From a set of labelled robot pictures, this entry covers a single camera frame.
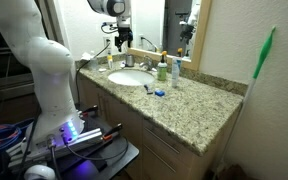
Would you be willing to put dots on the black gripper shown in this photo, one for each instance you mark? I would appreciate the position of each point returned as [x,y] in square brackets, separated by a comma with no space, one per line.
[124,33]

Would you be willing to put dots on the chrome sink faucet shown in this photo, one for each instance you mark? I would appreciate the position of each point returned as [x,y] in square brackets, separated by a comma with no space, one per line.
[147,63]

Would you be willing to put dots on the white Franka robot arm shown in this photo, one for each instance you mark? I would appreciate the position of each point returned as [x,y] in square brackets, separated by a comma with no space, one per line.
[47,66]

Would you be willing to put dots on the steel cup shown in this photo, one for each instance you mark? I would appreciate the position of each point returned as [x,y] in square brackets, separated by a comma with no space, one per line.
[130,60]

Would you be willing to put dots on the purple white toothpaste tube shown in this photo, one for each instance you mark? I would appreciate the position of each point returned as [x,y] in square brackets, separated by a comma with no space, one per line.
[122,65]

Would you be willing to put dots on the small bottle yellow collar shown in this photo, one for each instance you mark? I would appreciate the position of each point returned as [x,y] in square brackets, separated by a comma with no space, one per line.
[110,63]

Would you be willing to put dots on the green white lens case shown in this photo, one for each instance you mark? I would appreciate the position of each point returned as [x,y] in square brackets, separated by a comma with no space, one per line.
[102,70]

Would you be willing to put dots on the white oval sink basin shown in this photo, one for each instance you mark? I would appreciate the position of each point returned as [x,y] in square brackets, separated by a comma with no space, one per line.
[130,77]

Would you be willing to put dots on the clear plastic bottle white cap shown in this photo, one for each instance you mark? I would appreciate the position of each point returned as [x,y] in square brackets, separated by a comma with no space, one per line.
[93,63]

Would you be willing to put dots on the white paper packet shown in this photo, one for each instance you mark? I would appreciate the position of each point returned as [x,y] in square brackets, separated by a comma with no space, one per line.
[85,56]

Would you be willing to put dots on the green pump soap bottle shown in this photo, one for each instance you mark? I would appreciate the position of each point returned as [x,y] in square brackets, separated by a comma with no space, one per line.
[162,71]

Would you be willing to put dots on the tall white standing tube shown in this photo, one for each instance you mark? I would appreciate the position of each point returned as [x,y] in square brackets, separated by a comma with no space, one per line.
[175,73]

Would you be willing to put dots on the small blue floss box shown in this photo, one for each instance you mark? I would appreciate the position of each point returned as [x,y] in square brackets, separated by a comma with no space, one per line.
[159,93]

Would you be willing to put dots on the granite vanity cabinet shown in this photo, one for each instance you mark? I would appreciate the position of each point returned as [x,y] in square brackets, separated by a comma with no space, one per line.
[124,116]

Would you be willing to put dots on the orange black clamp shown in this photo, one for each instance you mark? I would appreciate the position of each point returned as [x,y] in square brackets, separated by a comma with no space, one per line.
[112,130]
[90,110]

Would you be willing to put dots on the black robot platform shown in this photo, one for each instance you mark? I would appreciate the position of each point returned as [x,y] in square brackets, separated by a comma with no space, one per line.
[117,153]

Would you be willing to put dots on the green white broom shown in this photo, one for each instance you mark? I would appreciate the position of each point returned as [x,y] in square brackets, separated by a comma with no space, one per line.
[262,56]

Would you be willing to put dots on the white round device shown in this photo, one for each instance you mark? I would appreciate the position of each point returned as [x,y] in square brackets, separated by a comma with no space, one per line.
[39,173]

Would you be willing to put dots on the white wall outlet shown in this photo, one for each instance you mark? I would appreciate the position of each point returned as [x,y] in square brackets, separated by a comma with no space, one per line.
[106,45]

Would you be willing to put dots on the wood framed wall mirror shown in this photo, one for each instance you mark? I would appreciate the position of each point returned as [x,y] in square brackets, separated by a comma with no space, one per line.
[197,50]

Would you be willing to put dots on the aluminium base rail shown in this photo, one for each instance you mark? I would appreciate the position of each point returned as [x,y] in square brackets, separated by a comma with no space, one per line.
[84,138]

